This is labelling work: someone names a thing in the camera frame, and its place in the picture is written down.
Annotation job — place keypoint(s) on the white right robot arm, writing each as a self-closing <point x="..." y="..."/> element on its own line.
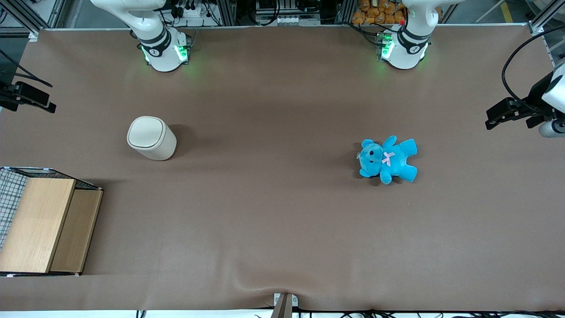
<point x="161" y="57"/>

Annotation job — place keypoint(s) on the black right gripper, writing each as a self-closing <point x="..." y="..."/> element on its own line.
<point x="9" y="93"/>

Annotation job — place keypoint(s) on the aluminium frame profile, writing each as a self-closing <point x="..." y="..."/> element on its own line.
<point x="26" y="17"/>
<point x="545" y="17"/>

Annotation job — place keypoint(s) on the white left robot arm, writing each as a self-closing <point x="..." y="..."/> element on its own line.
<point x="404" y="53"/>

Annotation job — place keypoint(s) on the cream cylindrical trash can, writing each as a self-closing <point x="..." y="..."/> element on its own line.
<point x="152" y="139"/>

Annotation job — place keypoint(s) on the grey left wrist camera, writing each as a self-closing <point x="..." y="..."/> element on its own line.
<point x="552" y="129"/>

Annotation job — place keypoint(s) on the blue teddy bear plush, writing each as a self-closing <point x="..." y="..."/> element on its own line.
<point x="390" y="160"/>

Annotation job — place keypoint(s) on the white power strip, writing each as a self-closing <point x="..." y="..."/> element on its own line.
<point x="192" y="11"/>

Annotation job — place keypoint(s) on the brown table cover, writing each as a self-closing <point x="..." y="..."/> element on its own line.
<point x="282" y="212"/>

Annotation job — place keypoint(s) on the orange plush toys pile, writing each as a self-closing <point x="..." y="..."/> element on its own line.
<point x="379" y="12"/>

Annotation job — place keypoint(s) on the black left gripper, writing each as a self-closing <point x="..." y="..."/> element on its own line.
<point x="535" y="98"/>

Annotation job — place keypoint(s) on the aluminium camera post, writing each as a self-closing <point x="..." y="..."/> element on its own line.
<point x="284" y="305"/>

